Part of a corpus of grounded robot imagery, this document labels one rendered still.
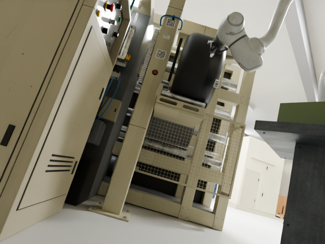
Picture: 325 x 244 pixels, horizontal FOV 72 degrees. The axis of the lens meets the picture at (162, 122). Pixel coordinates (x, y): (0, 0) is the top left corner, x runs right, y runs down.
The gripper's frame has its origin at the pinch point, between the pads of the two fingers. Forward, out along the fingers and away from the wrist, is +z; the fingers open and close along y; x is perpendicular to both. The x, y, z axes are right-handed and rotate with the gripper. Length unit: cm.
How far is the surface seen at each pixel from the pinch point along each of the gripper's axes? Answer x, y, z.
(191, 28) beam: -47, 16, 66
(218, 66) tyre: 2.6, -8.0, 11.6
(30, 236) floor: 110, 54, -51
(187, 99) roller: 29.3, 5.2, 20.7
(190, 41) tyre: -10.6, 15.3, 15.8
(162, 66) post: 7.2, 29.9, 31.6
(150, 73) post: 16, 37, 30
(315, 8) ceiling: -222, -176, 213
